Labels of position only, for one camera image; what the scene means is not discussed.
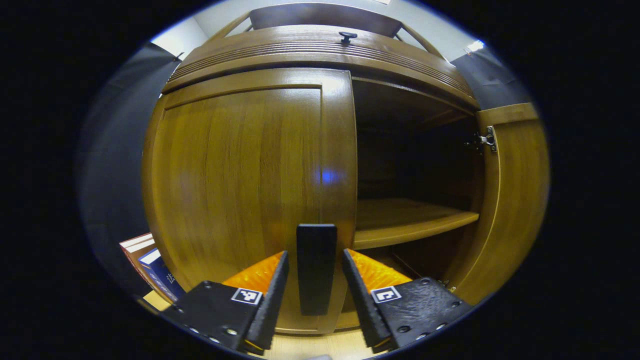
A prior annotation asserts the black door handle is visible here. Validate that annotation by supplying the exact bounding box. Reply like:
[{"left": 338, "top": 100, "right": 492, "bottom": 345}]
[{"left": 296, "top": 223, "right": 338, "bottom": 317}]

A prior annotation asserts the wooden double-door shoe cabinet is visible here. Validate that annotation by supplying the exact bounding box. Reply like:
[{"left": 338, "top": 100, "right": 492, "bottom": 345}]
[{"left": 141, "top": 2, "right": 551, "bottom": 336}]

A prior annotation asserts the metal door hinge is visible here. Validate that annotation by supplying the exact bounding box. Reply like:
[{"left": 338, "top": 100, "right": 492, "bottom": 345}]
[{"left": 470, "top": 126, "right": 498, "bottom": 153}]

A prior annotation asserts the wooden inner shelf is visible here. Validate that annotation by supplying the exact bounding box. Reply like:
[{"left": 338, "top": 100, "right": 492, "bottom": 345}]
[{"left": 352, "top": 198, "right": 480, "bottom": 251}]

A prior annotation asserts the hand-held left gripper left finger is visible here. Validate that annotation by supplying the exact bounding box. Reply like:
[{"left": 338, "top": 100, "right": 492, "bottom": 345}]
[{"left": 162, "top": 250, "right": 290, "bottom": 356}]

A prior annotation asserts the brown book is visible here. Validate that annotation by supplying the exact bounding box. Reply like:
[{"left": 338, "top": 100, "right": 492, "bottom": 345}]
[{"left": 120, "top": 232, "right": 173, "bottom": 303}]

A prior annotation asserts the wooden shoe cabinet door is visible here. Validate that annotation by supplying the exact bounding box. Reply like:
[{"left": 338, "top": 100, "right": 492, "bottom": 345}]
[
  {"left": 447, "top": 102, "right": 551, "bottom": 306},
  {"left": 141, "top": 67, "right": 358, "bottom": 335}
]

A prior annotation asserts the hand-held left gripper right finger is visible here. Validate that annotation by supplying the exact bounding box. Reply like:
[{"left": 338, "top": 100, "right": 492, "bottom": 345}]
[{"left": 342, "top": 248, "right": 473, "bottom": 353}]

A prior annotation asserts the blue book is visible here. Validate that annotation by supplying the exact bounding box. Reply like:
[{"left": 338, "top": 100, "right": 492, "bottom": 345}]
[{"left": 138, "top": 248, "right": 186, "bottom": 301}]

